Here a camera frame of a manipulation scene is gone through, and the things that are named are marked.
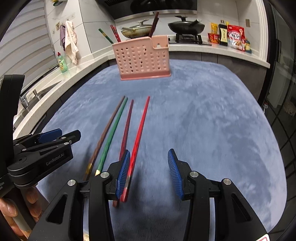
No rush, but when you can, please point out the maroon chopstick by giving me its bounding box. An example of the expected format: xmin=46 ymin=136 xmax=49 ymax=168
xmin=112 ymin=99 xmax=134 ymax=208

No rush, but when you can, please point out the brown chopstick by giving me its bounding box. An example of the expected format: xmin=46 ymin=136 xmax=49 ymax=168
xmin=83 ymin=96 xmax=125 ymax=181

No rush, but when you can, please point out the bright red chopstick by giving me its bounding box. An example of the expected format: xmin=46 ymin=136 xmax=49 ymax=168
xmin=110 ymin=25 xmax=121 ymax=42
xmin=120 ymin=96 xmax=150 ymax=202

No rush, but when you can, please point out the green chopstick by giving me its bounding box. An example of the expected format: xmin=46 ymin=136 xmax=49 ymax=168
xmin=98 ymin=28 xmax=114 ymax=44
xmin=95 ymin=97 xmax=128 ymax=176

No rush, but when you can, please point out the dark red chopstick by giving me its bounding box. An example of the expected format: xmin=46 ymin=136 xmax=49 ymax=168
xmin=113 ymin=27 xmax=121 ymax=42
xmin=149 ymin=11 xmax=159 ymax=38

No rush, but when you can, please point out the person's left hand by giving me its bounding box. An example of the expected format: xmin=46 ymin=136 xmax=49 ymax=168
xmin=1 ymin=185 xmax=44 ymax=240

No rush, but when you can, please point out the stainless steel sink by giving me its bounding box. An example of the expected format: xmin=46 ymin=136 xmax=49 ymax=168
xmin=13 ymin=81 xmax=62 ymax=133

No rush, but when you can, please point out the chrome sink faucet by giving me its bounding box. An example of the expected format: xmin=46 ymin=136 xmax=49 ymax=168
xmin=20 ymin=92 xmax=29 ymax=109

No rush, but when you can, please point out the green dish soap bottle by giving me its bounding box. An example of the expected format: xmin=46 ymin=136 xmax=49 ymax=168
xmin=57 ymin=52 xmax=68 ymax=73

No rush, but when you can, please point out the blue plush table mat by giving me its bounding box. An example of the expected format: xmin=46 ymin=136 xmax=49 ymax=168
xmin=37 ymin=60 xmax=287 ymax=240

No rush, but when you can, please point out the cream hanging towel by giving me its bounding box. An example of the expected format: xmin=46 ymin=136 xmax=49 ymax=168
xmin=65 ymin=21 xmax=79 ymax=65

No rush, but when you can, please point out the purple hanging cloth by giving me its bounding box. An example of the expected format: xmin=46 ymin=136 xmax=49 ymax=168
xmin=60 ymin=24 xmax=66 ymax=51

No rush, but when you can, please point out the pink perforated utensil holder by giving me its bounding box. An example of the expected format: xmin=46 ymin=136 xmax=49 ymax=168
xmin=112 ymin=35 xmax=171 ymax=80

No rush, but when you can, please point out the beige wok with glass lid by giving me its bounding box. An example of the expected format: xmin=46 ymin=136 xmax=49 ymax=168
xmin=121 ymin=19 xmax=153 ymax=39

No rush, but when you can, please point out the small dark jar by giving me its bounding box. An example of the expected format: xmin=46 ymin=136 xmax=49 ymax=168
xmin=245 ymin=39 xmax=252 ymax=54

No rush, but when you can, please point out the black range hood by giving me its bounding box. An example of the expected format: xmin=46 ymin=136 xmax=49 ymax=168
xmin=96 ymin=0 xmax=198 ymax=20

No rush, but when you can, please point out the red snack packet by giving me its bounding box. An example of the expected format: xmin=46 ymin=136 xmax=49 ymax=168
xmin=208 ymin=33 xmax=220 ymax=44

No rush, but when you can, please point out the red cereal bag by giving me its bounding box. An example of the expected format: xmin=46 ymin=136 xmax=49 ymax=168
xmin=227 ymin=25 xmax=245 ymax=51

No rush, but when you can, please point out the black gas stove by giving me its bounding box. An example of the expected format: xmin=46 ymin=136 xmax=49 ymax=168
xmin=168 ymin=34 xmax=212 ymax=46

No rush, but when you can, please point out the dark soy sauce bottle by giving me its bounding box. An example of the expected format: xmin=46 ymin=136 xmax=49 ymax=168
xmin=218 ymin=20 xmax=228 ymax=46

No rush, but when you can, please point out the yellow seasoning packet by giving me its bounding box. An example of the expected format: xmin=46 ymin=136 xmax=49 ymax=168
xmin=211 ymin=23 xmax=218 ymax=35

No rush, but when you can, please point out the black wok with lid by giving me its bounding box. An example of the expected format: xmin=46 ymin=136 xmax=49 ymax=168
xmin=168 ymin=16 xmax=205 ymax=36

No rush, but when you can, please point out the green wall drain rack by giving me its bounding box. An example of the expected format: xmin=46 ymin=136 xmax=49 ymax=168
xmin=51 ymin=0 xmax=67 ymax=6

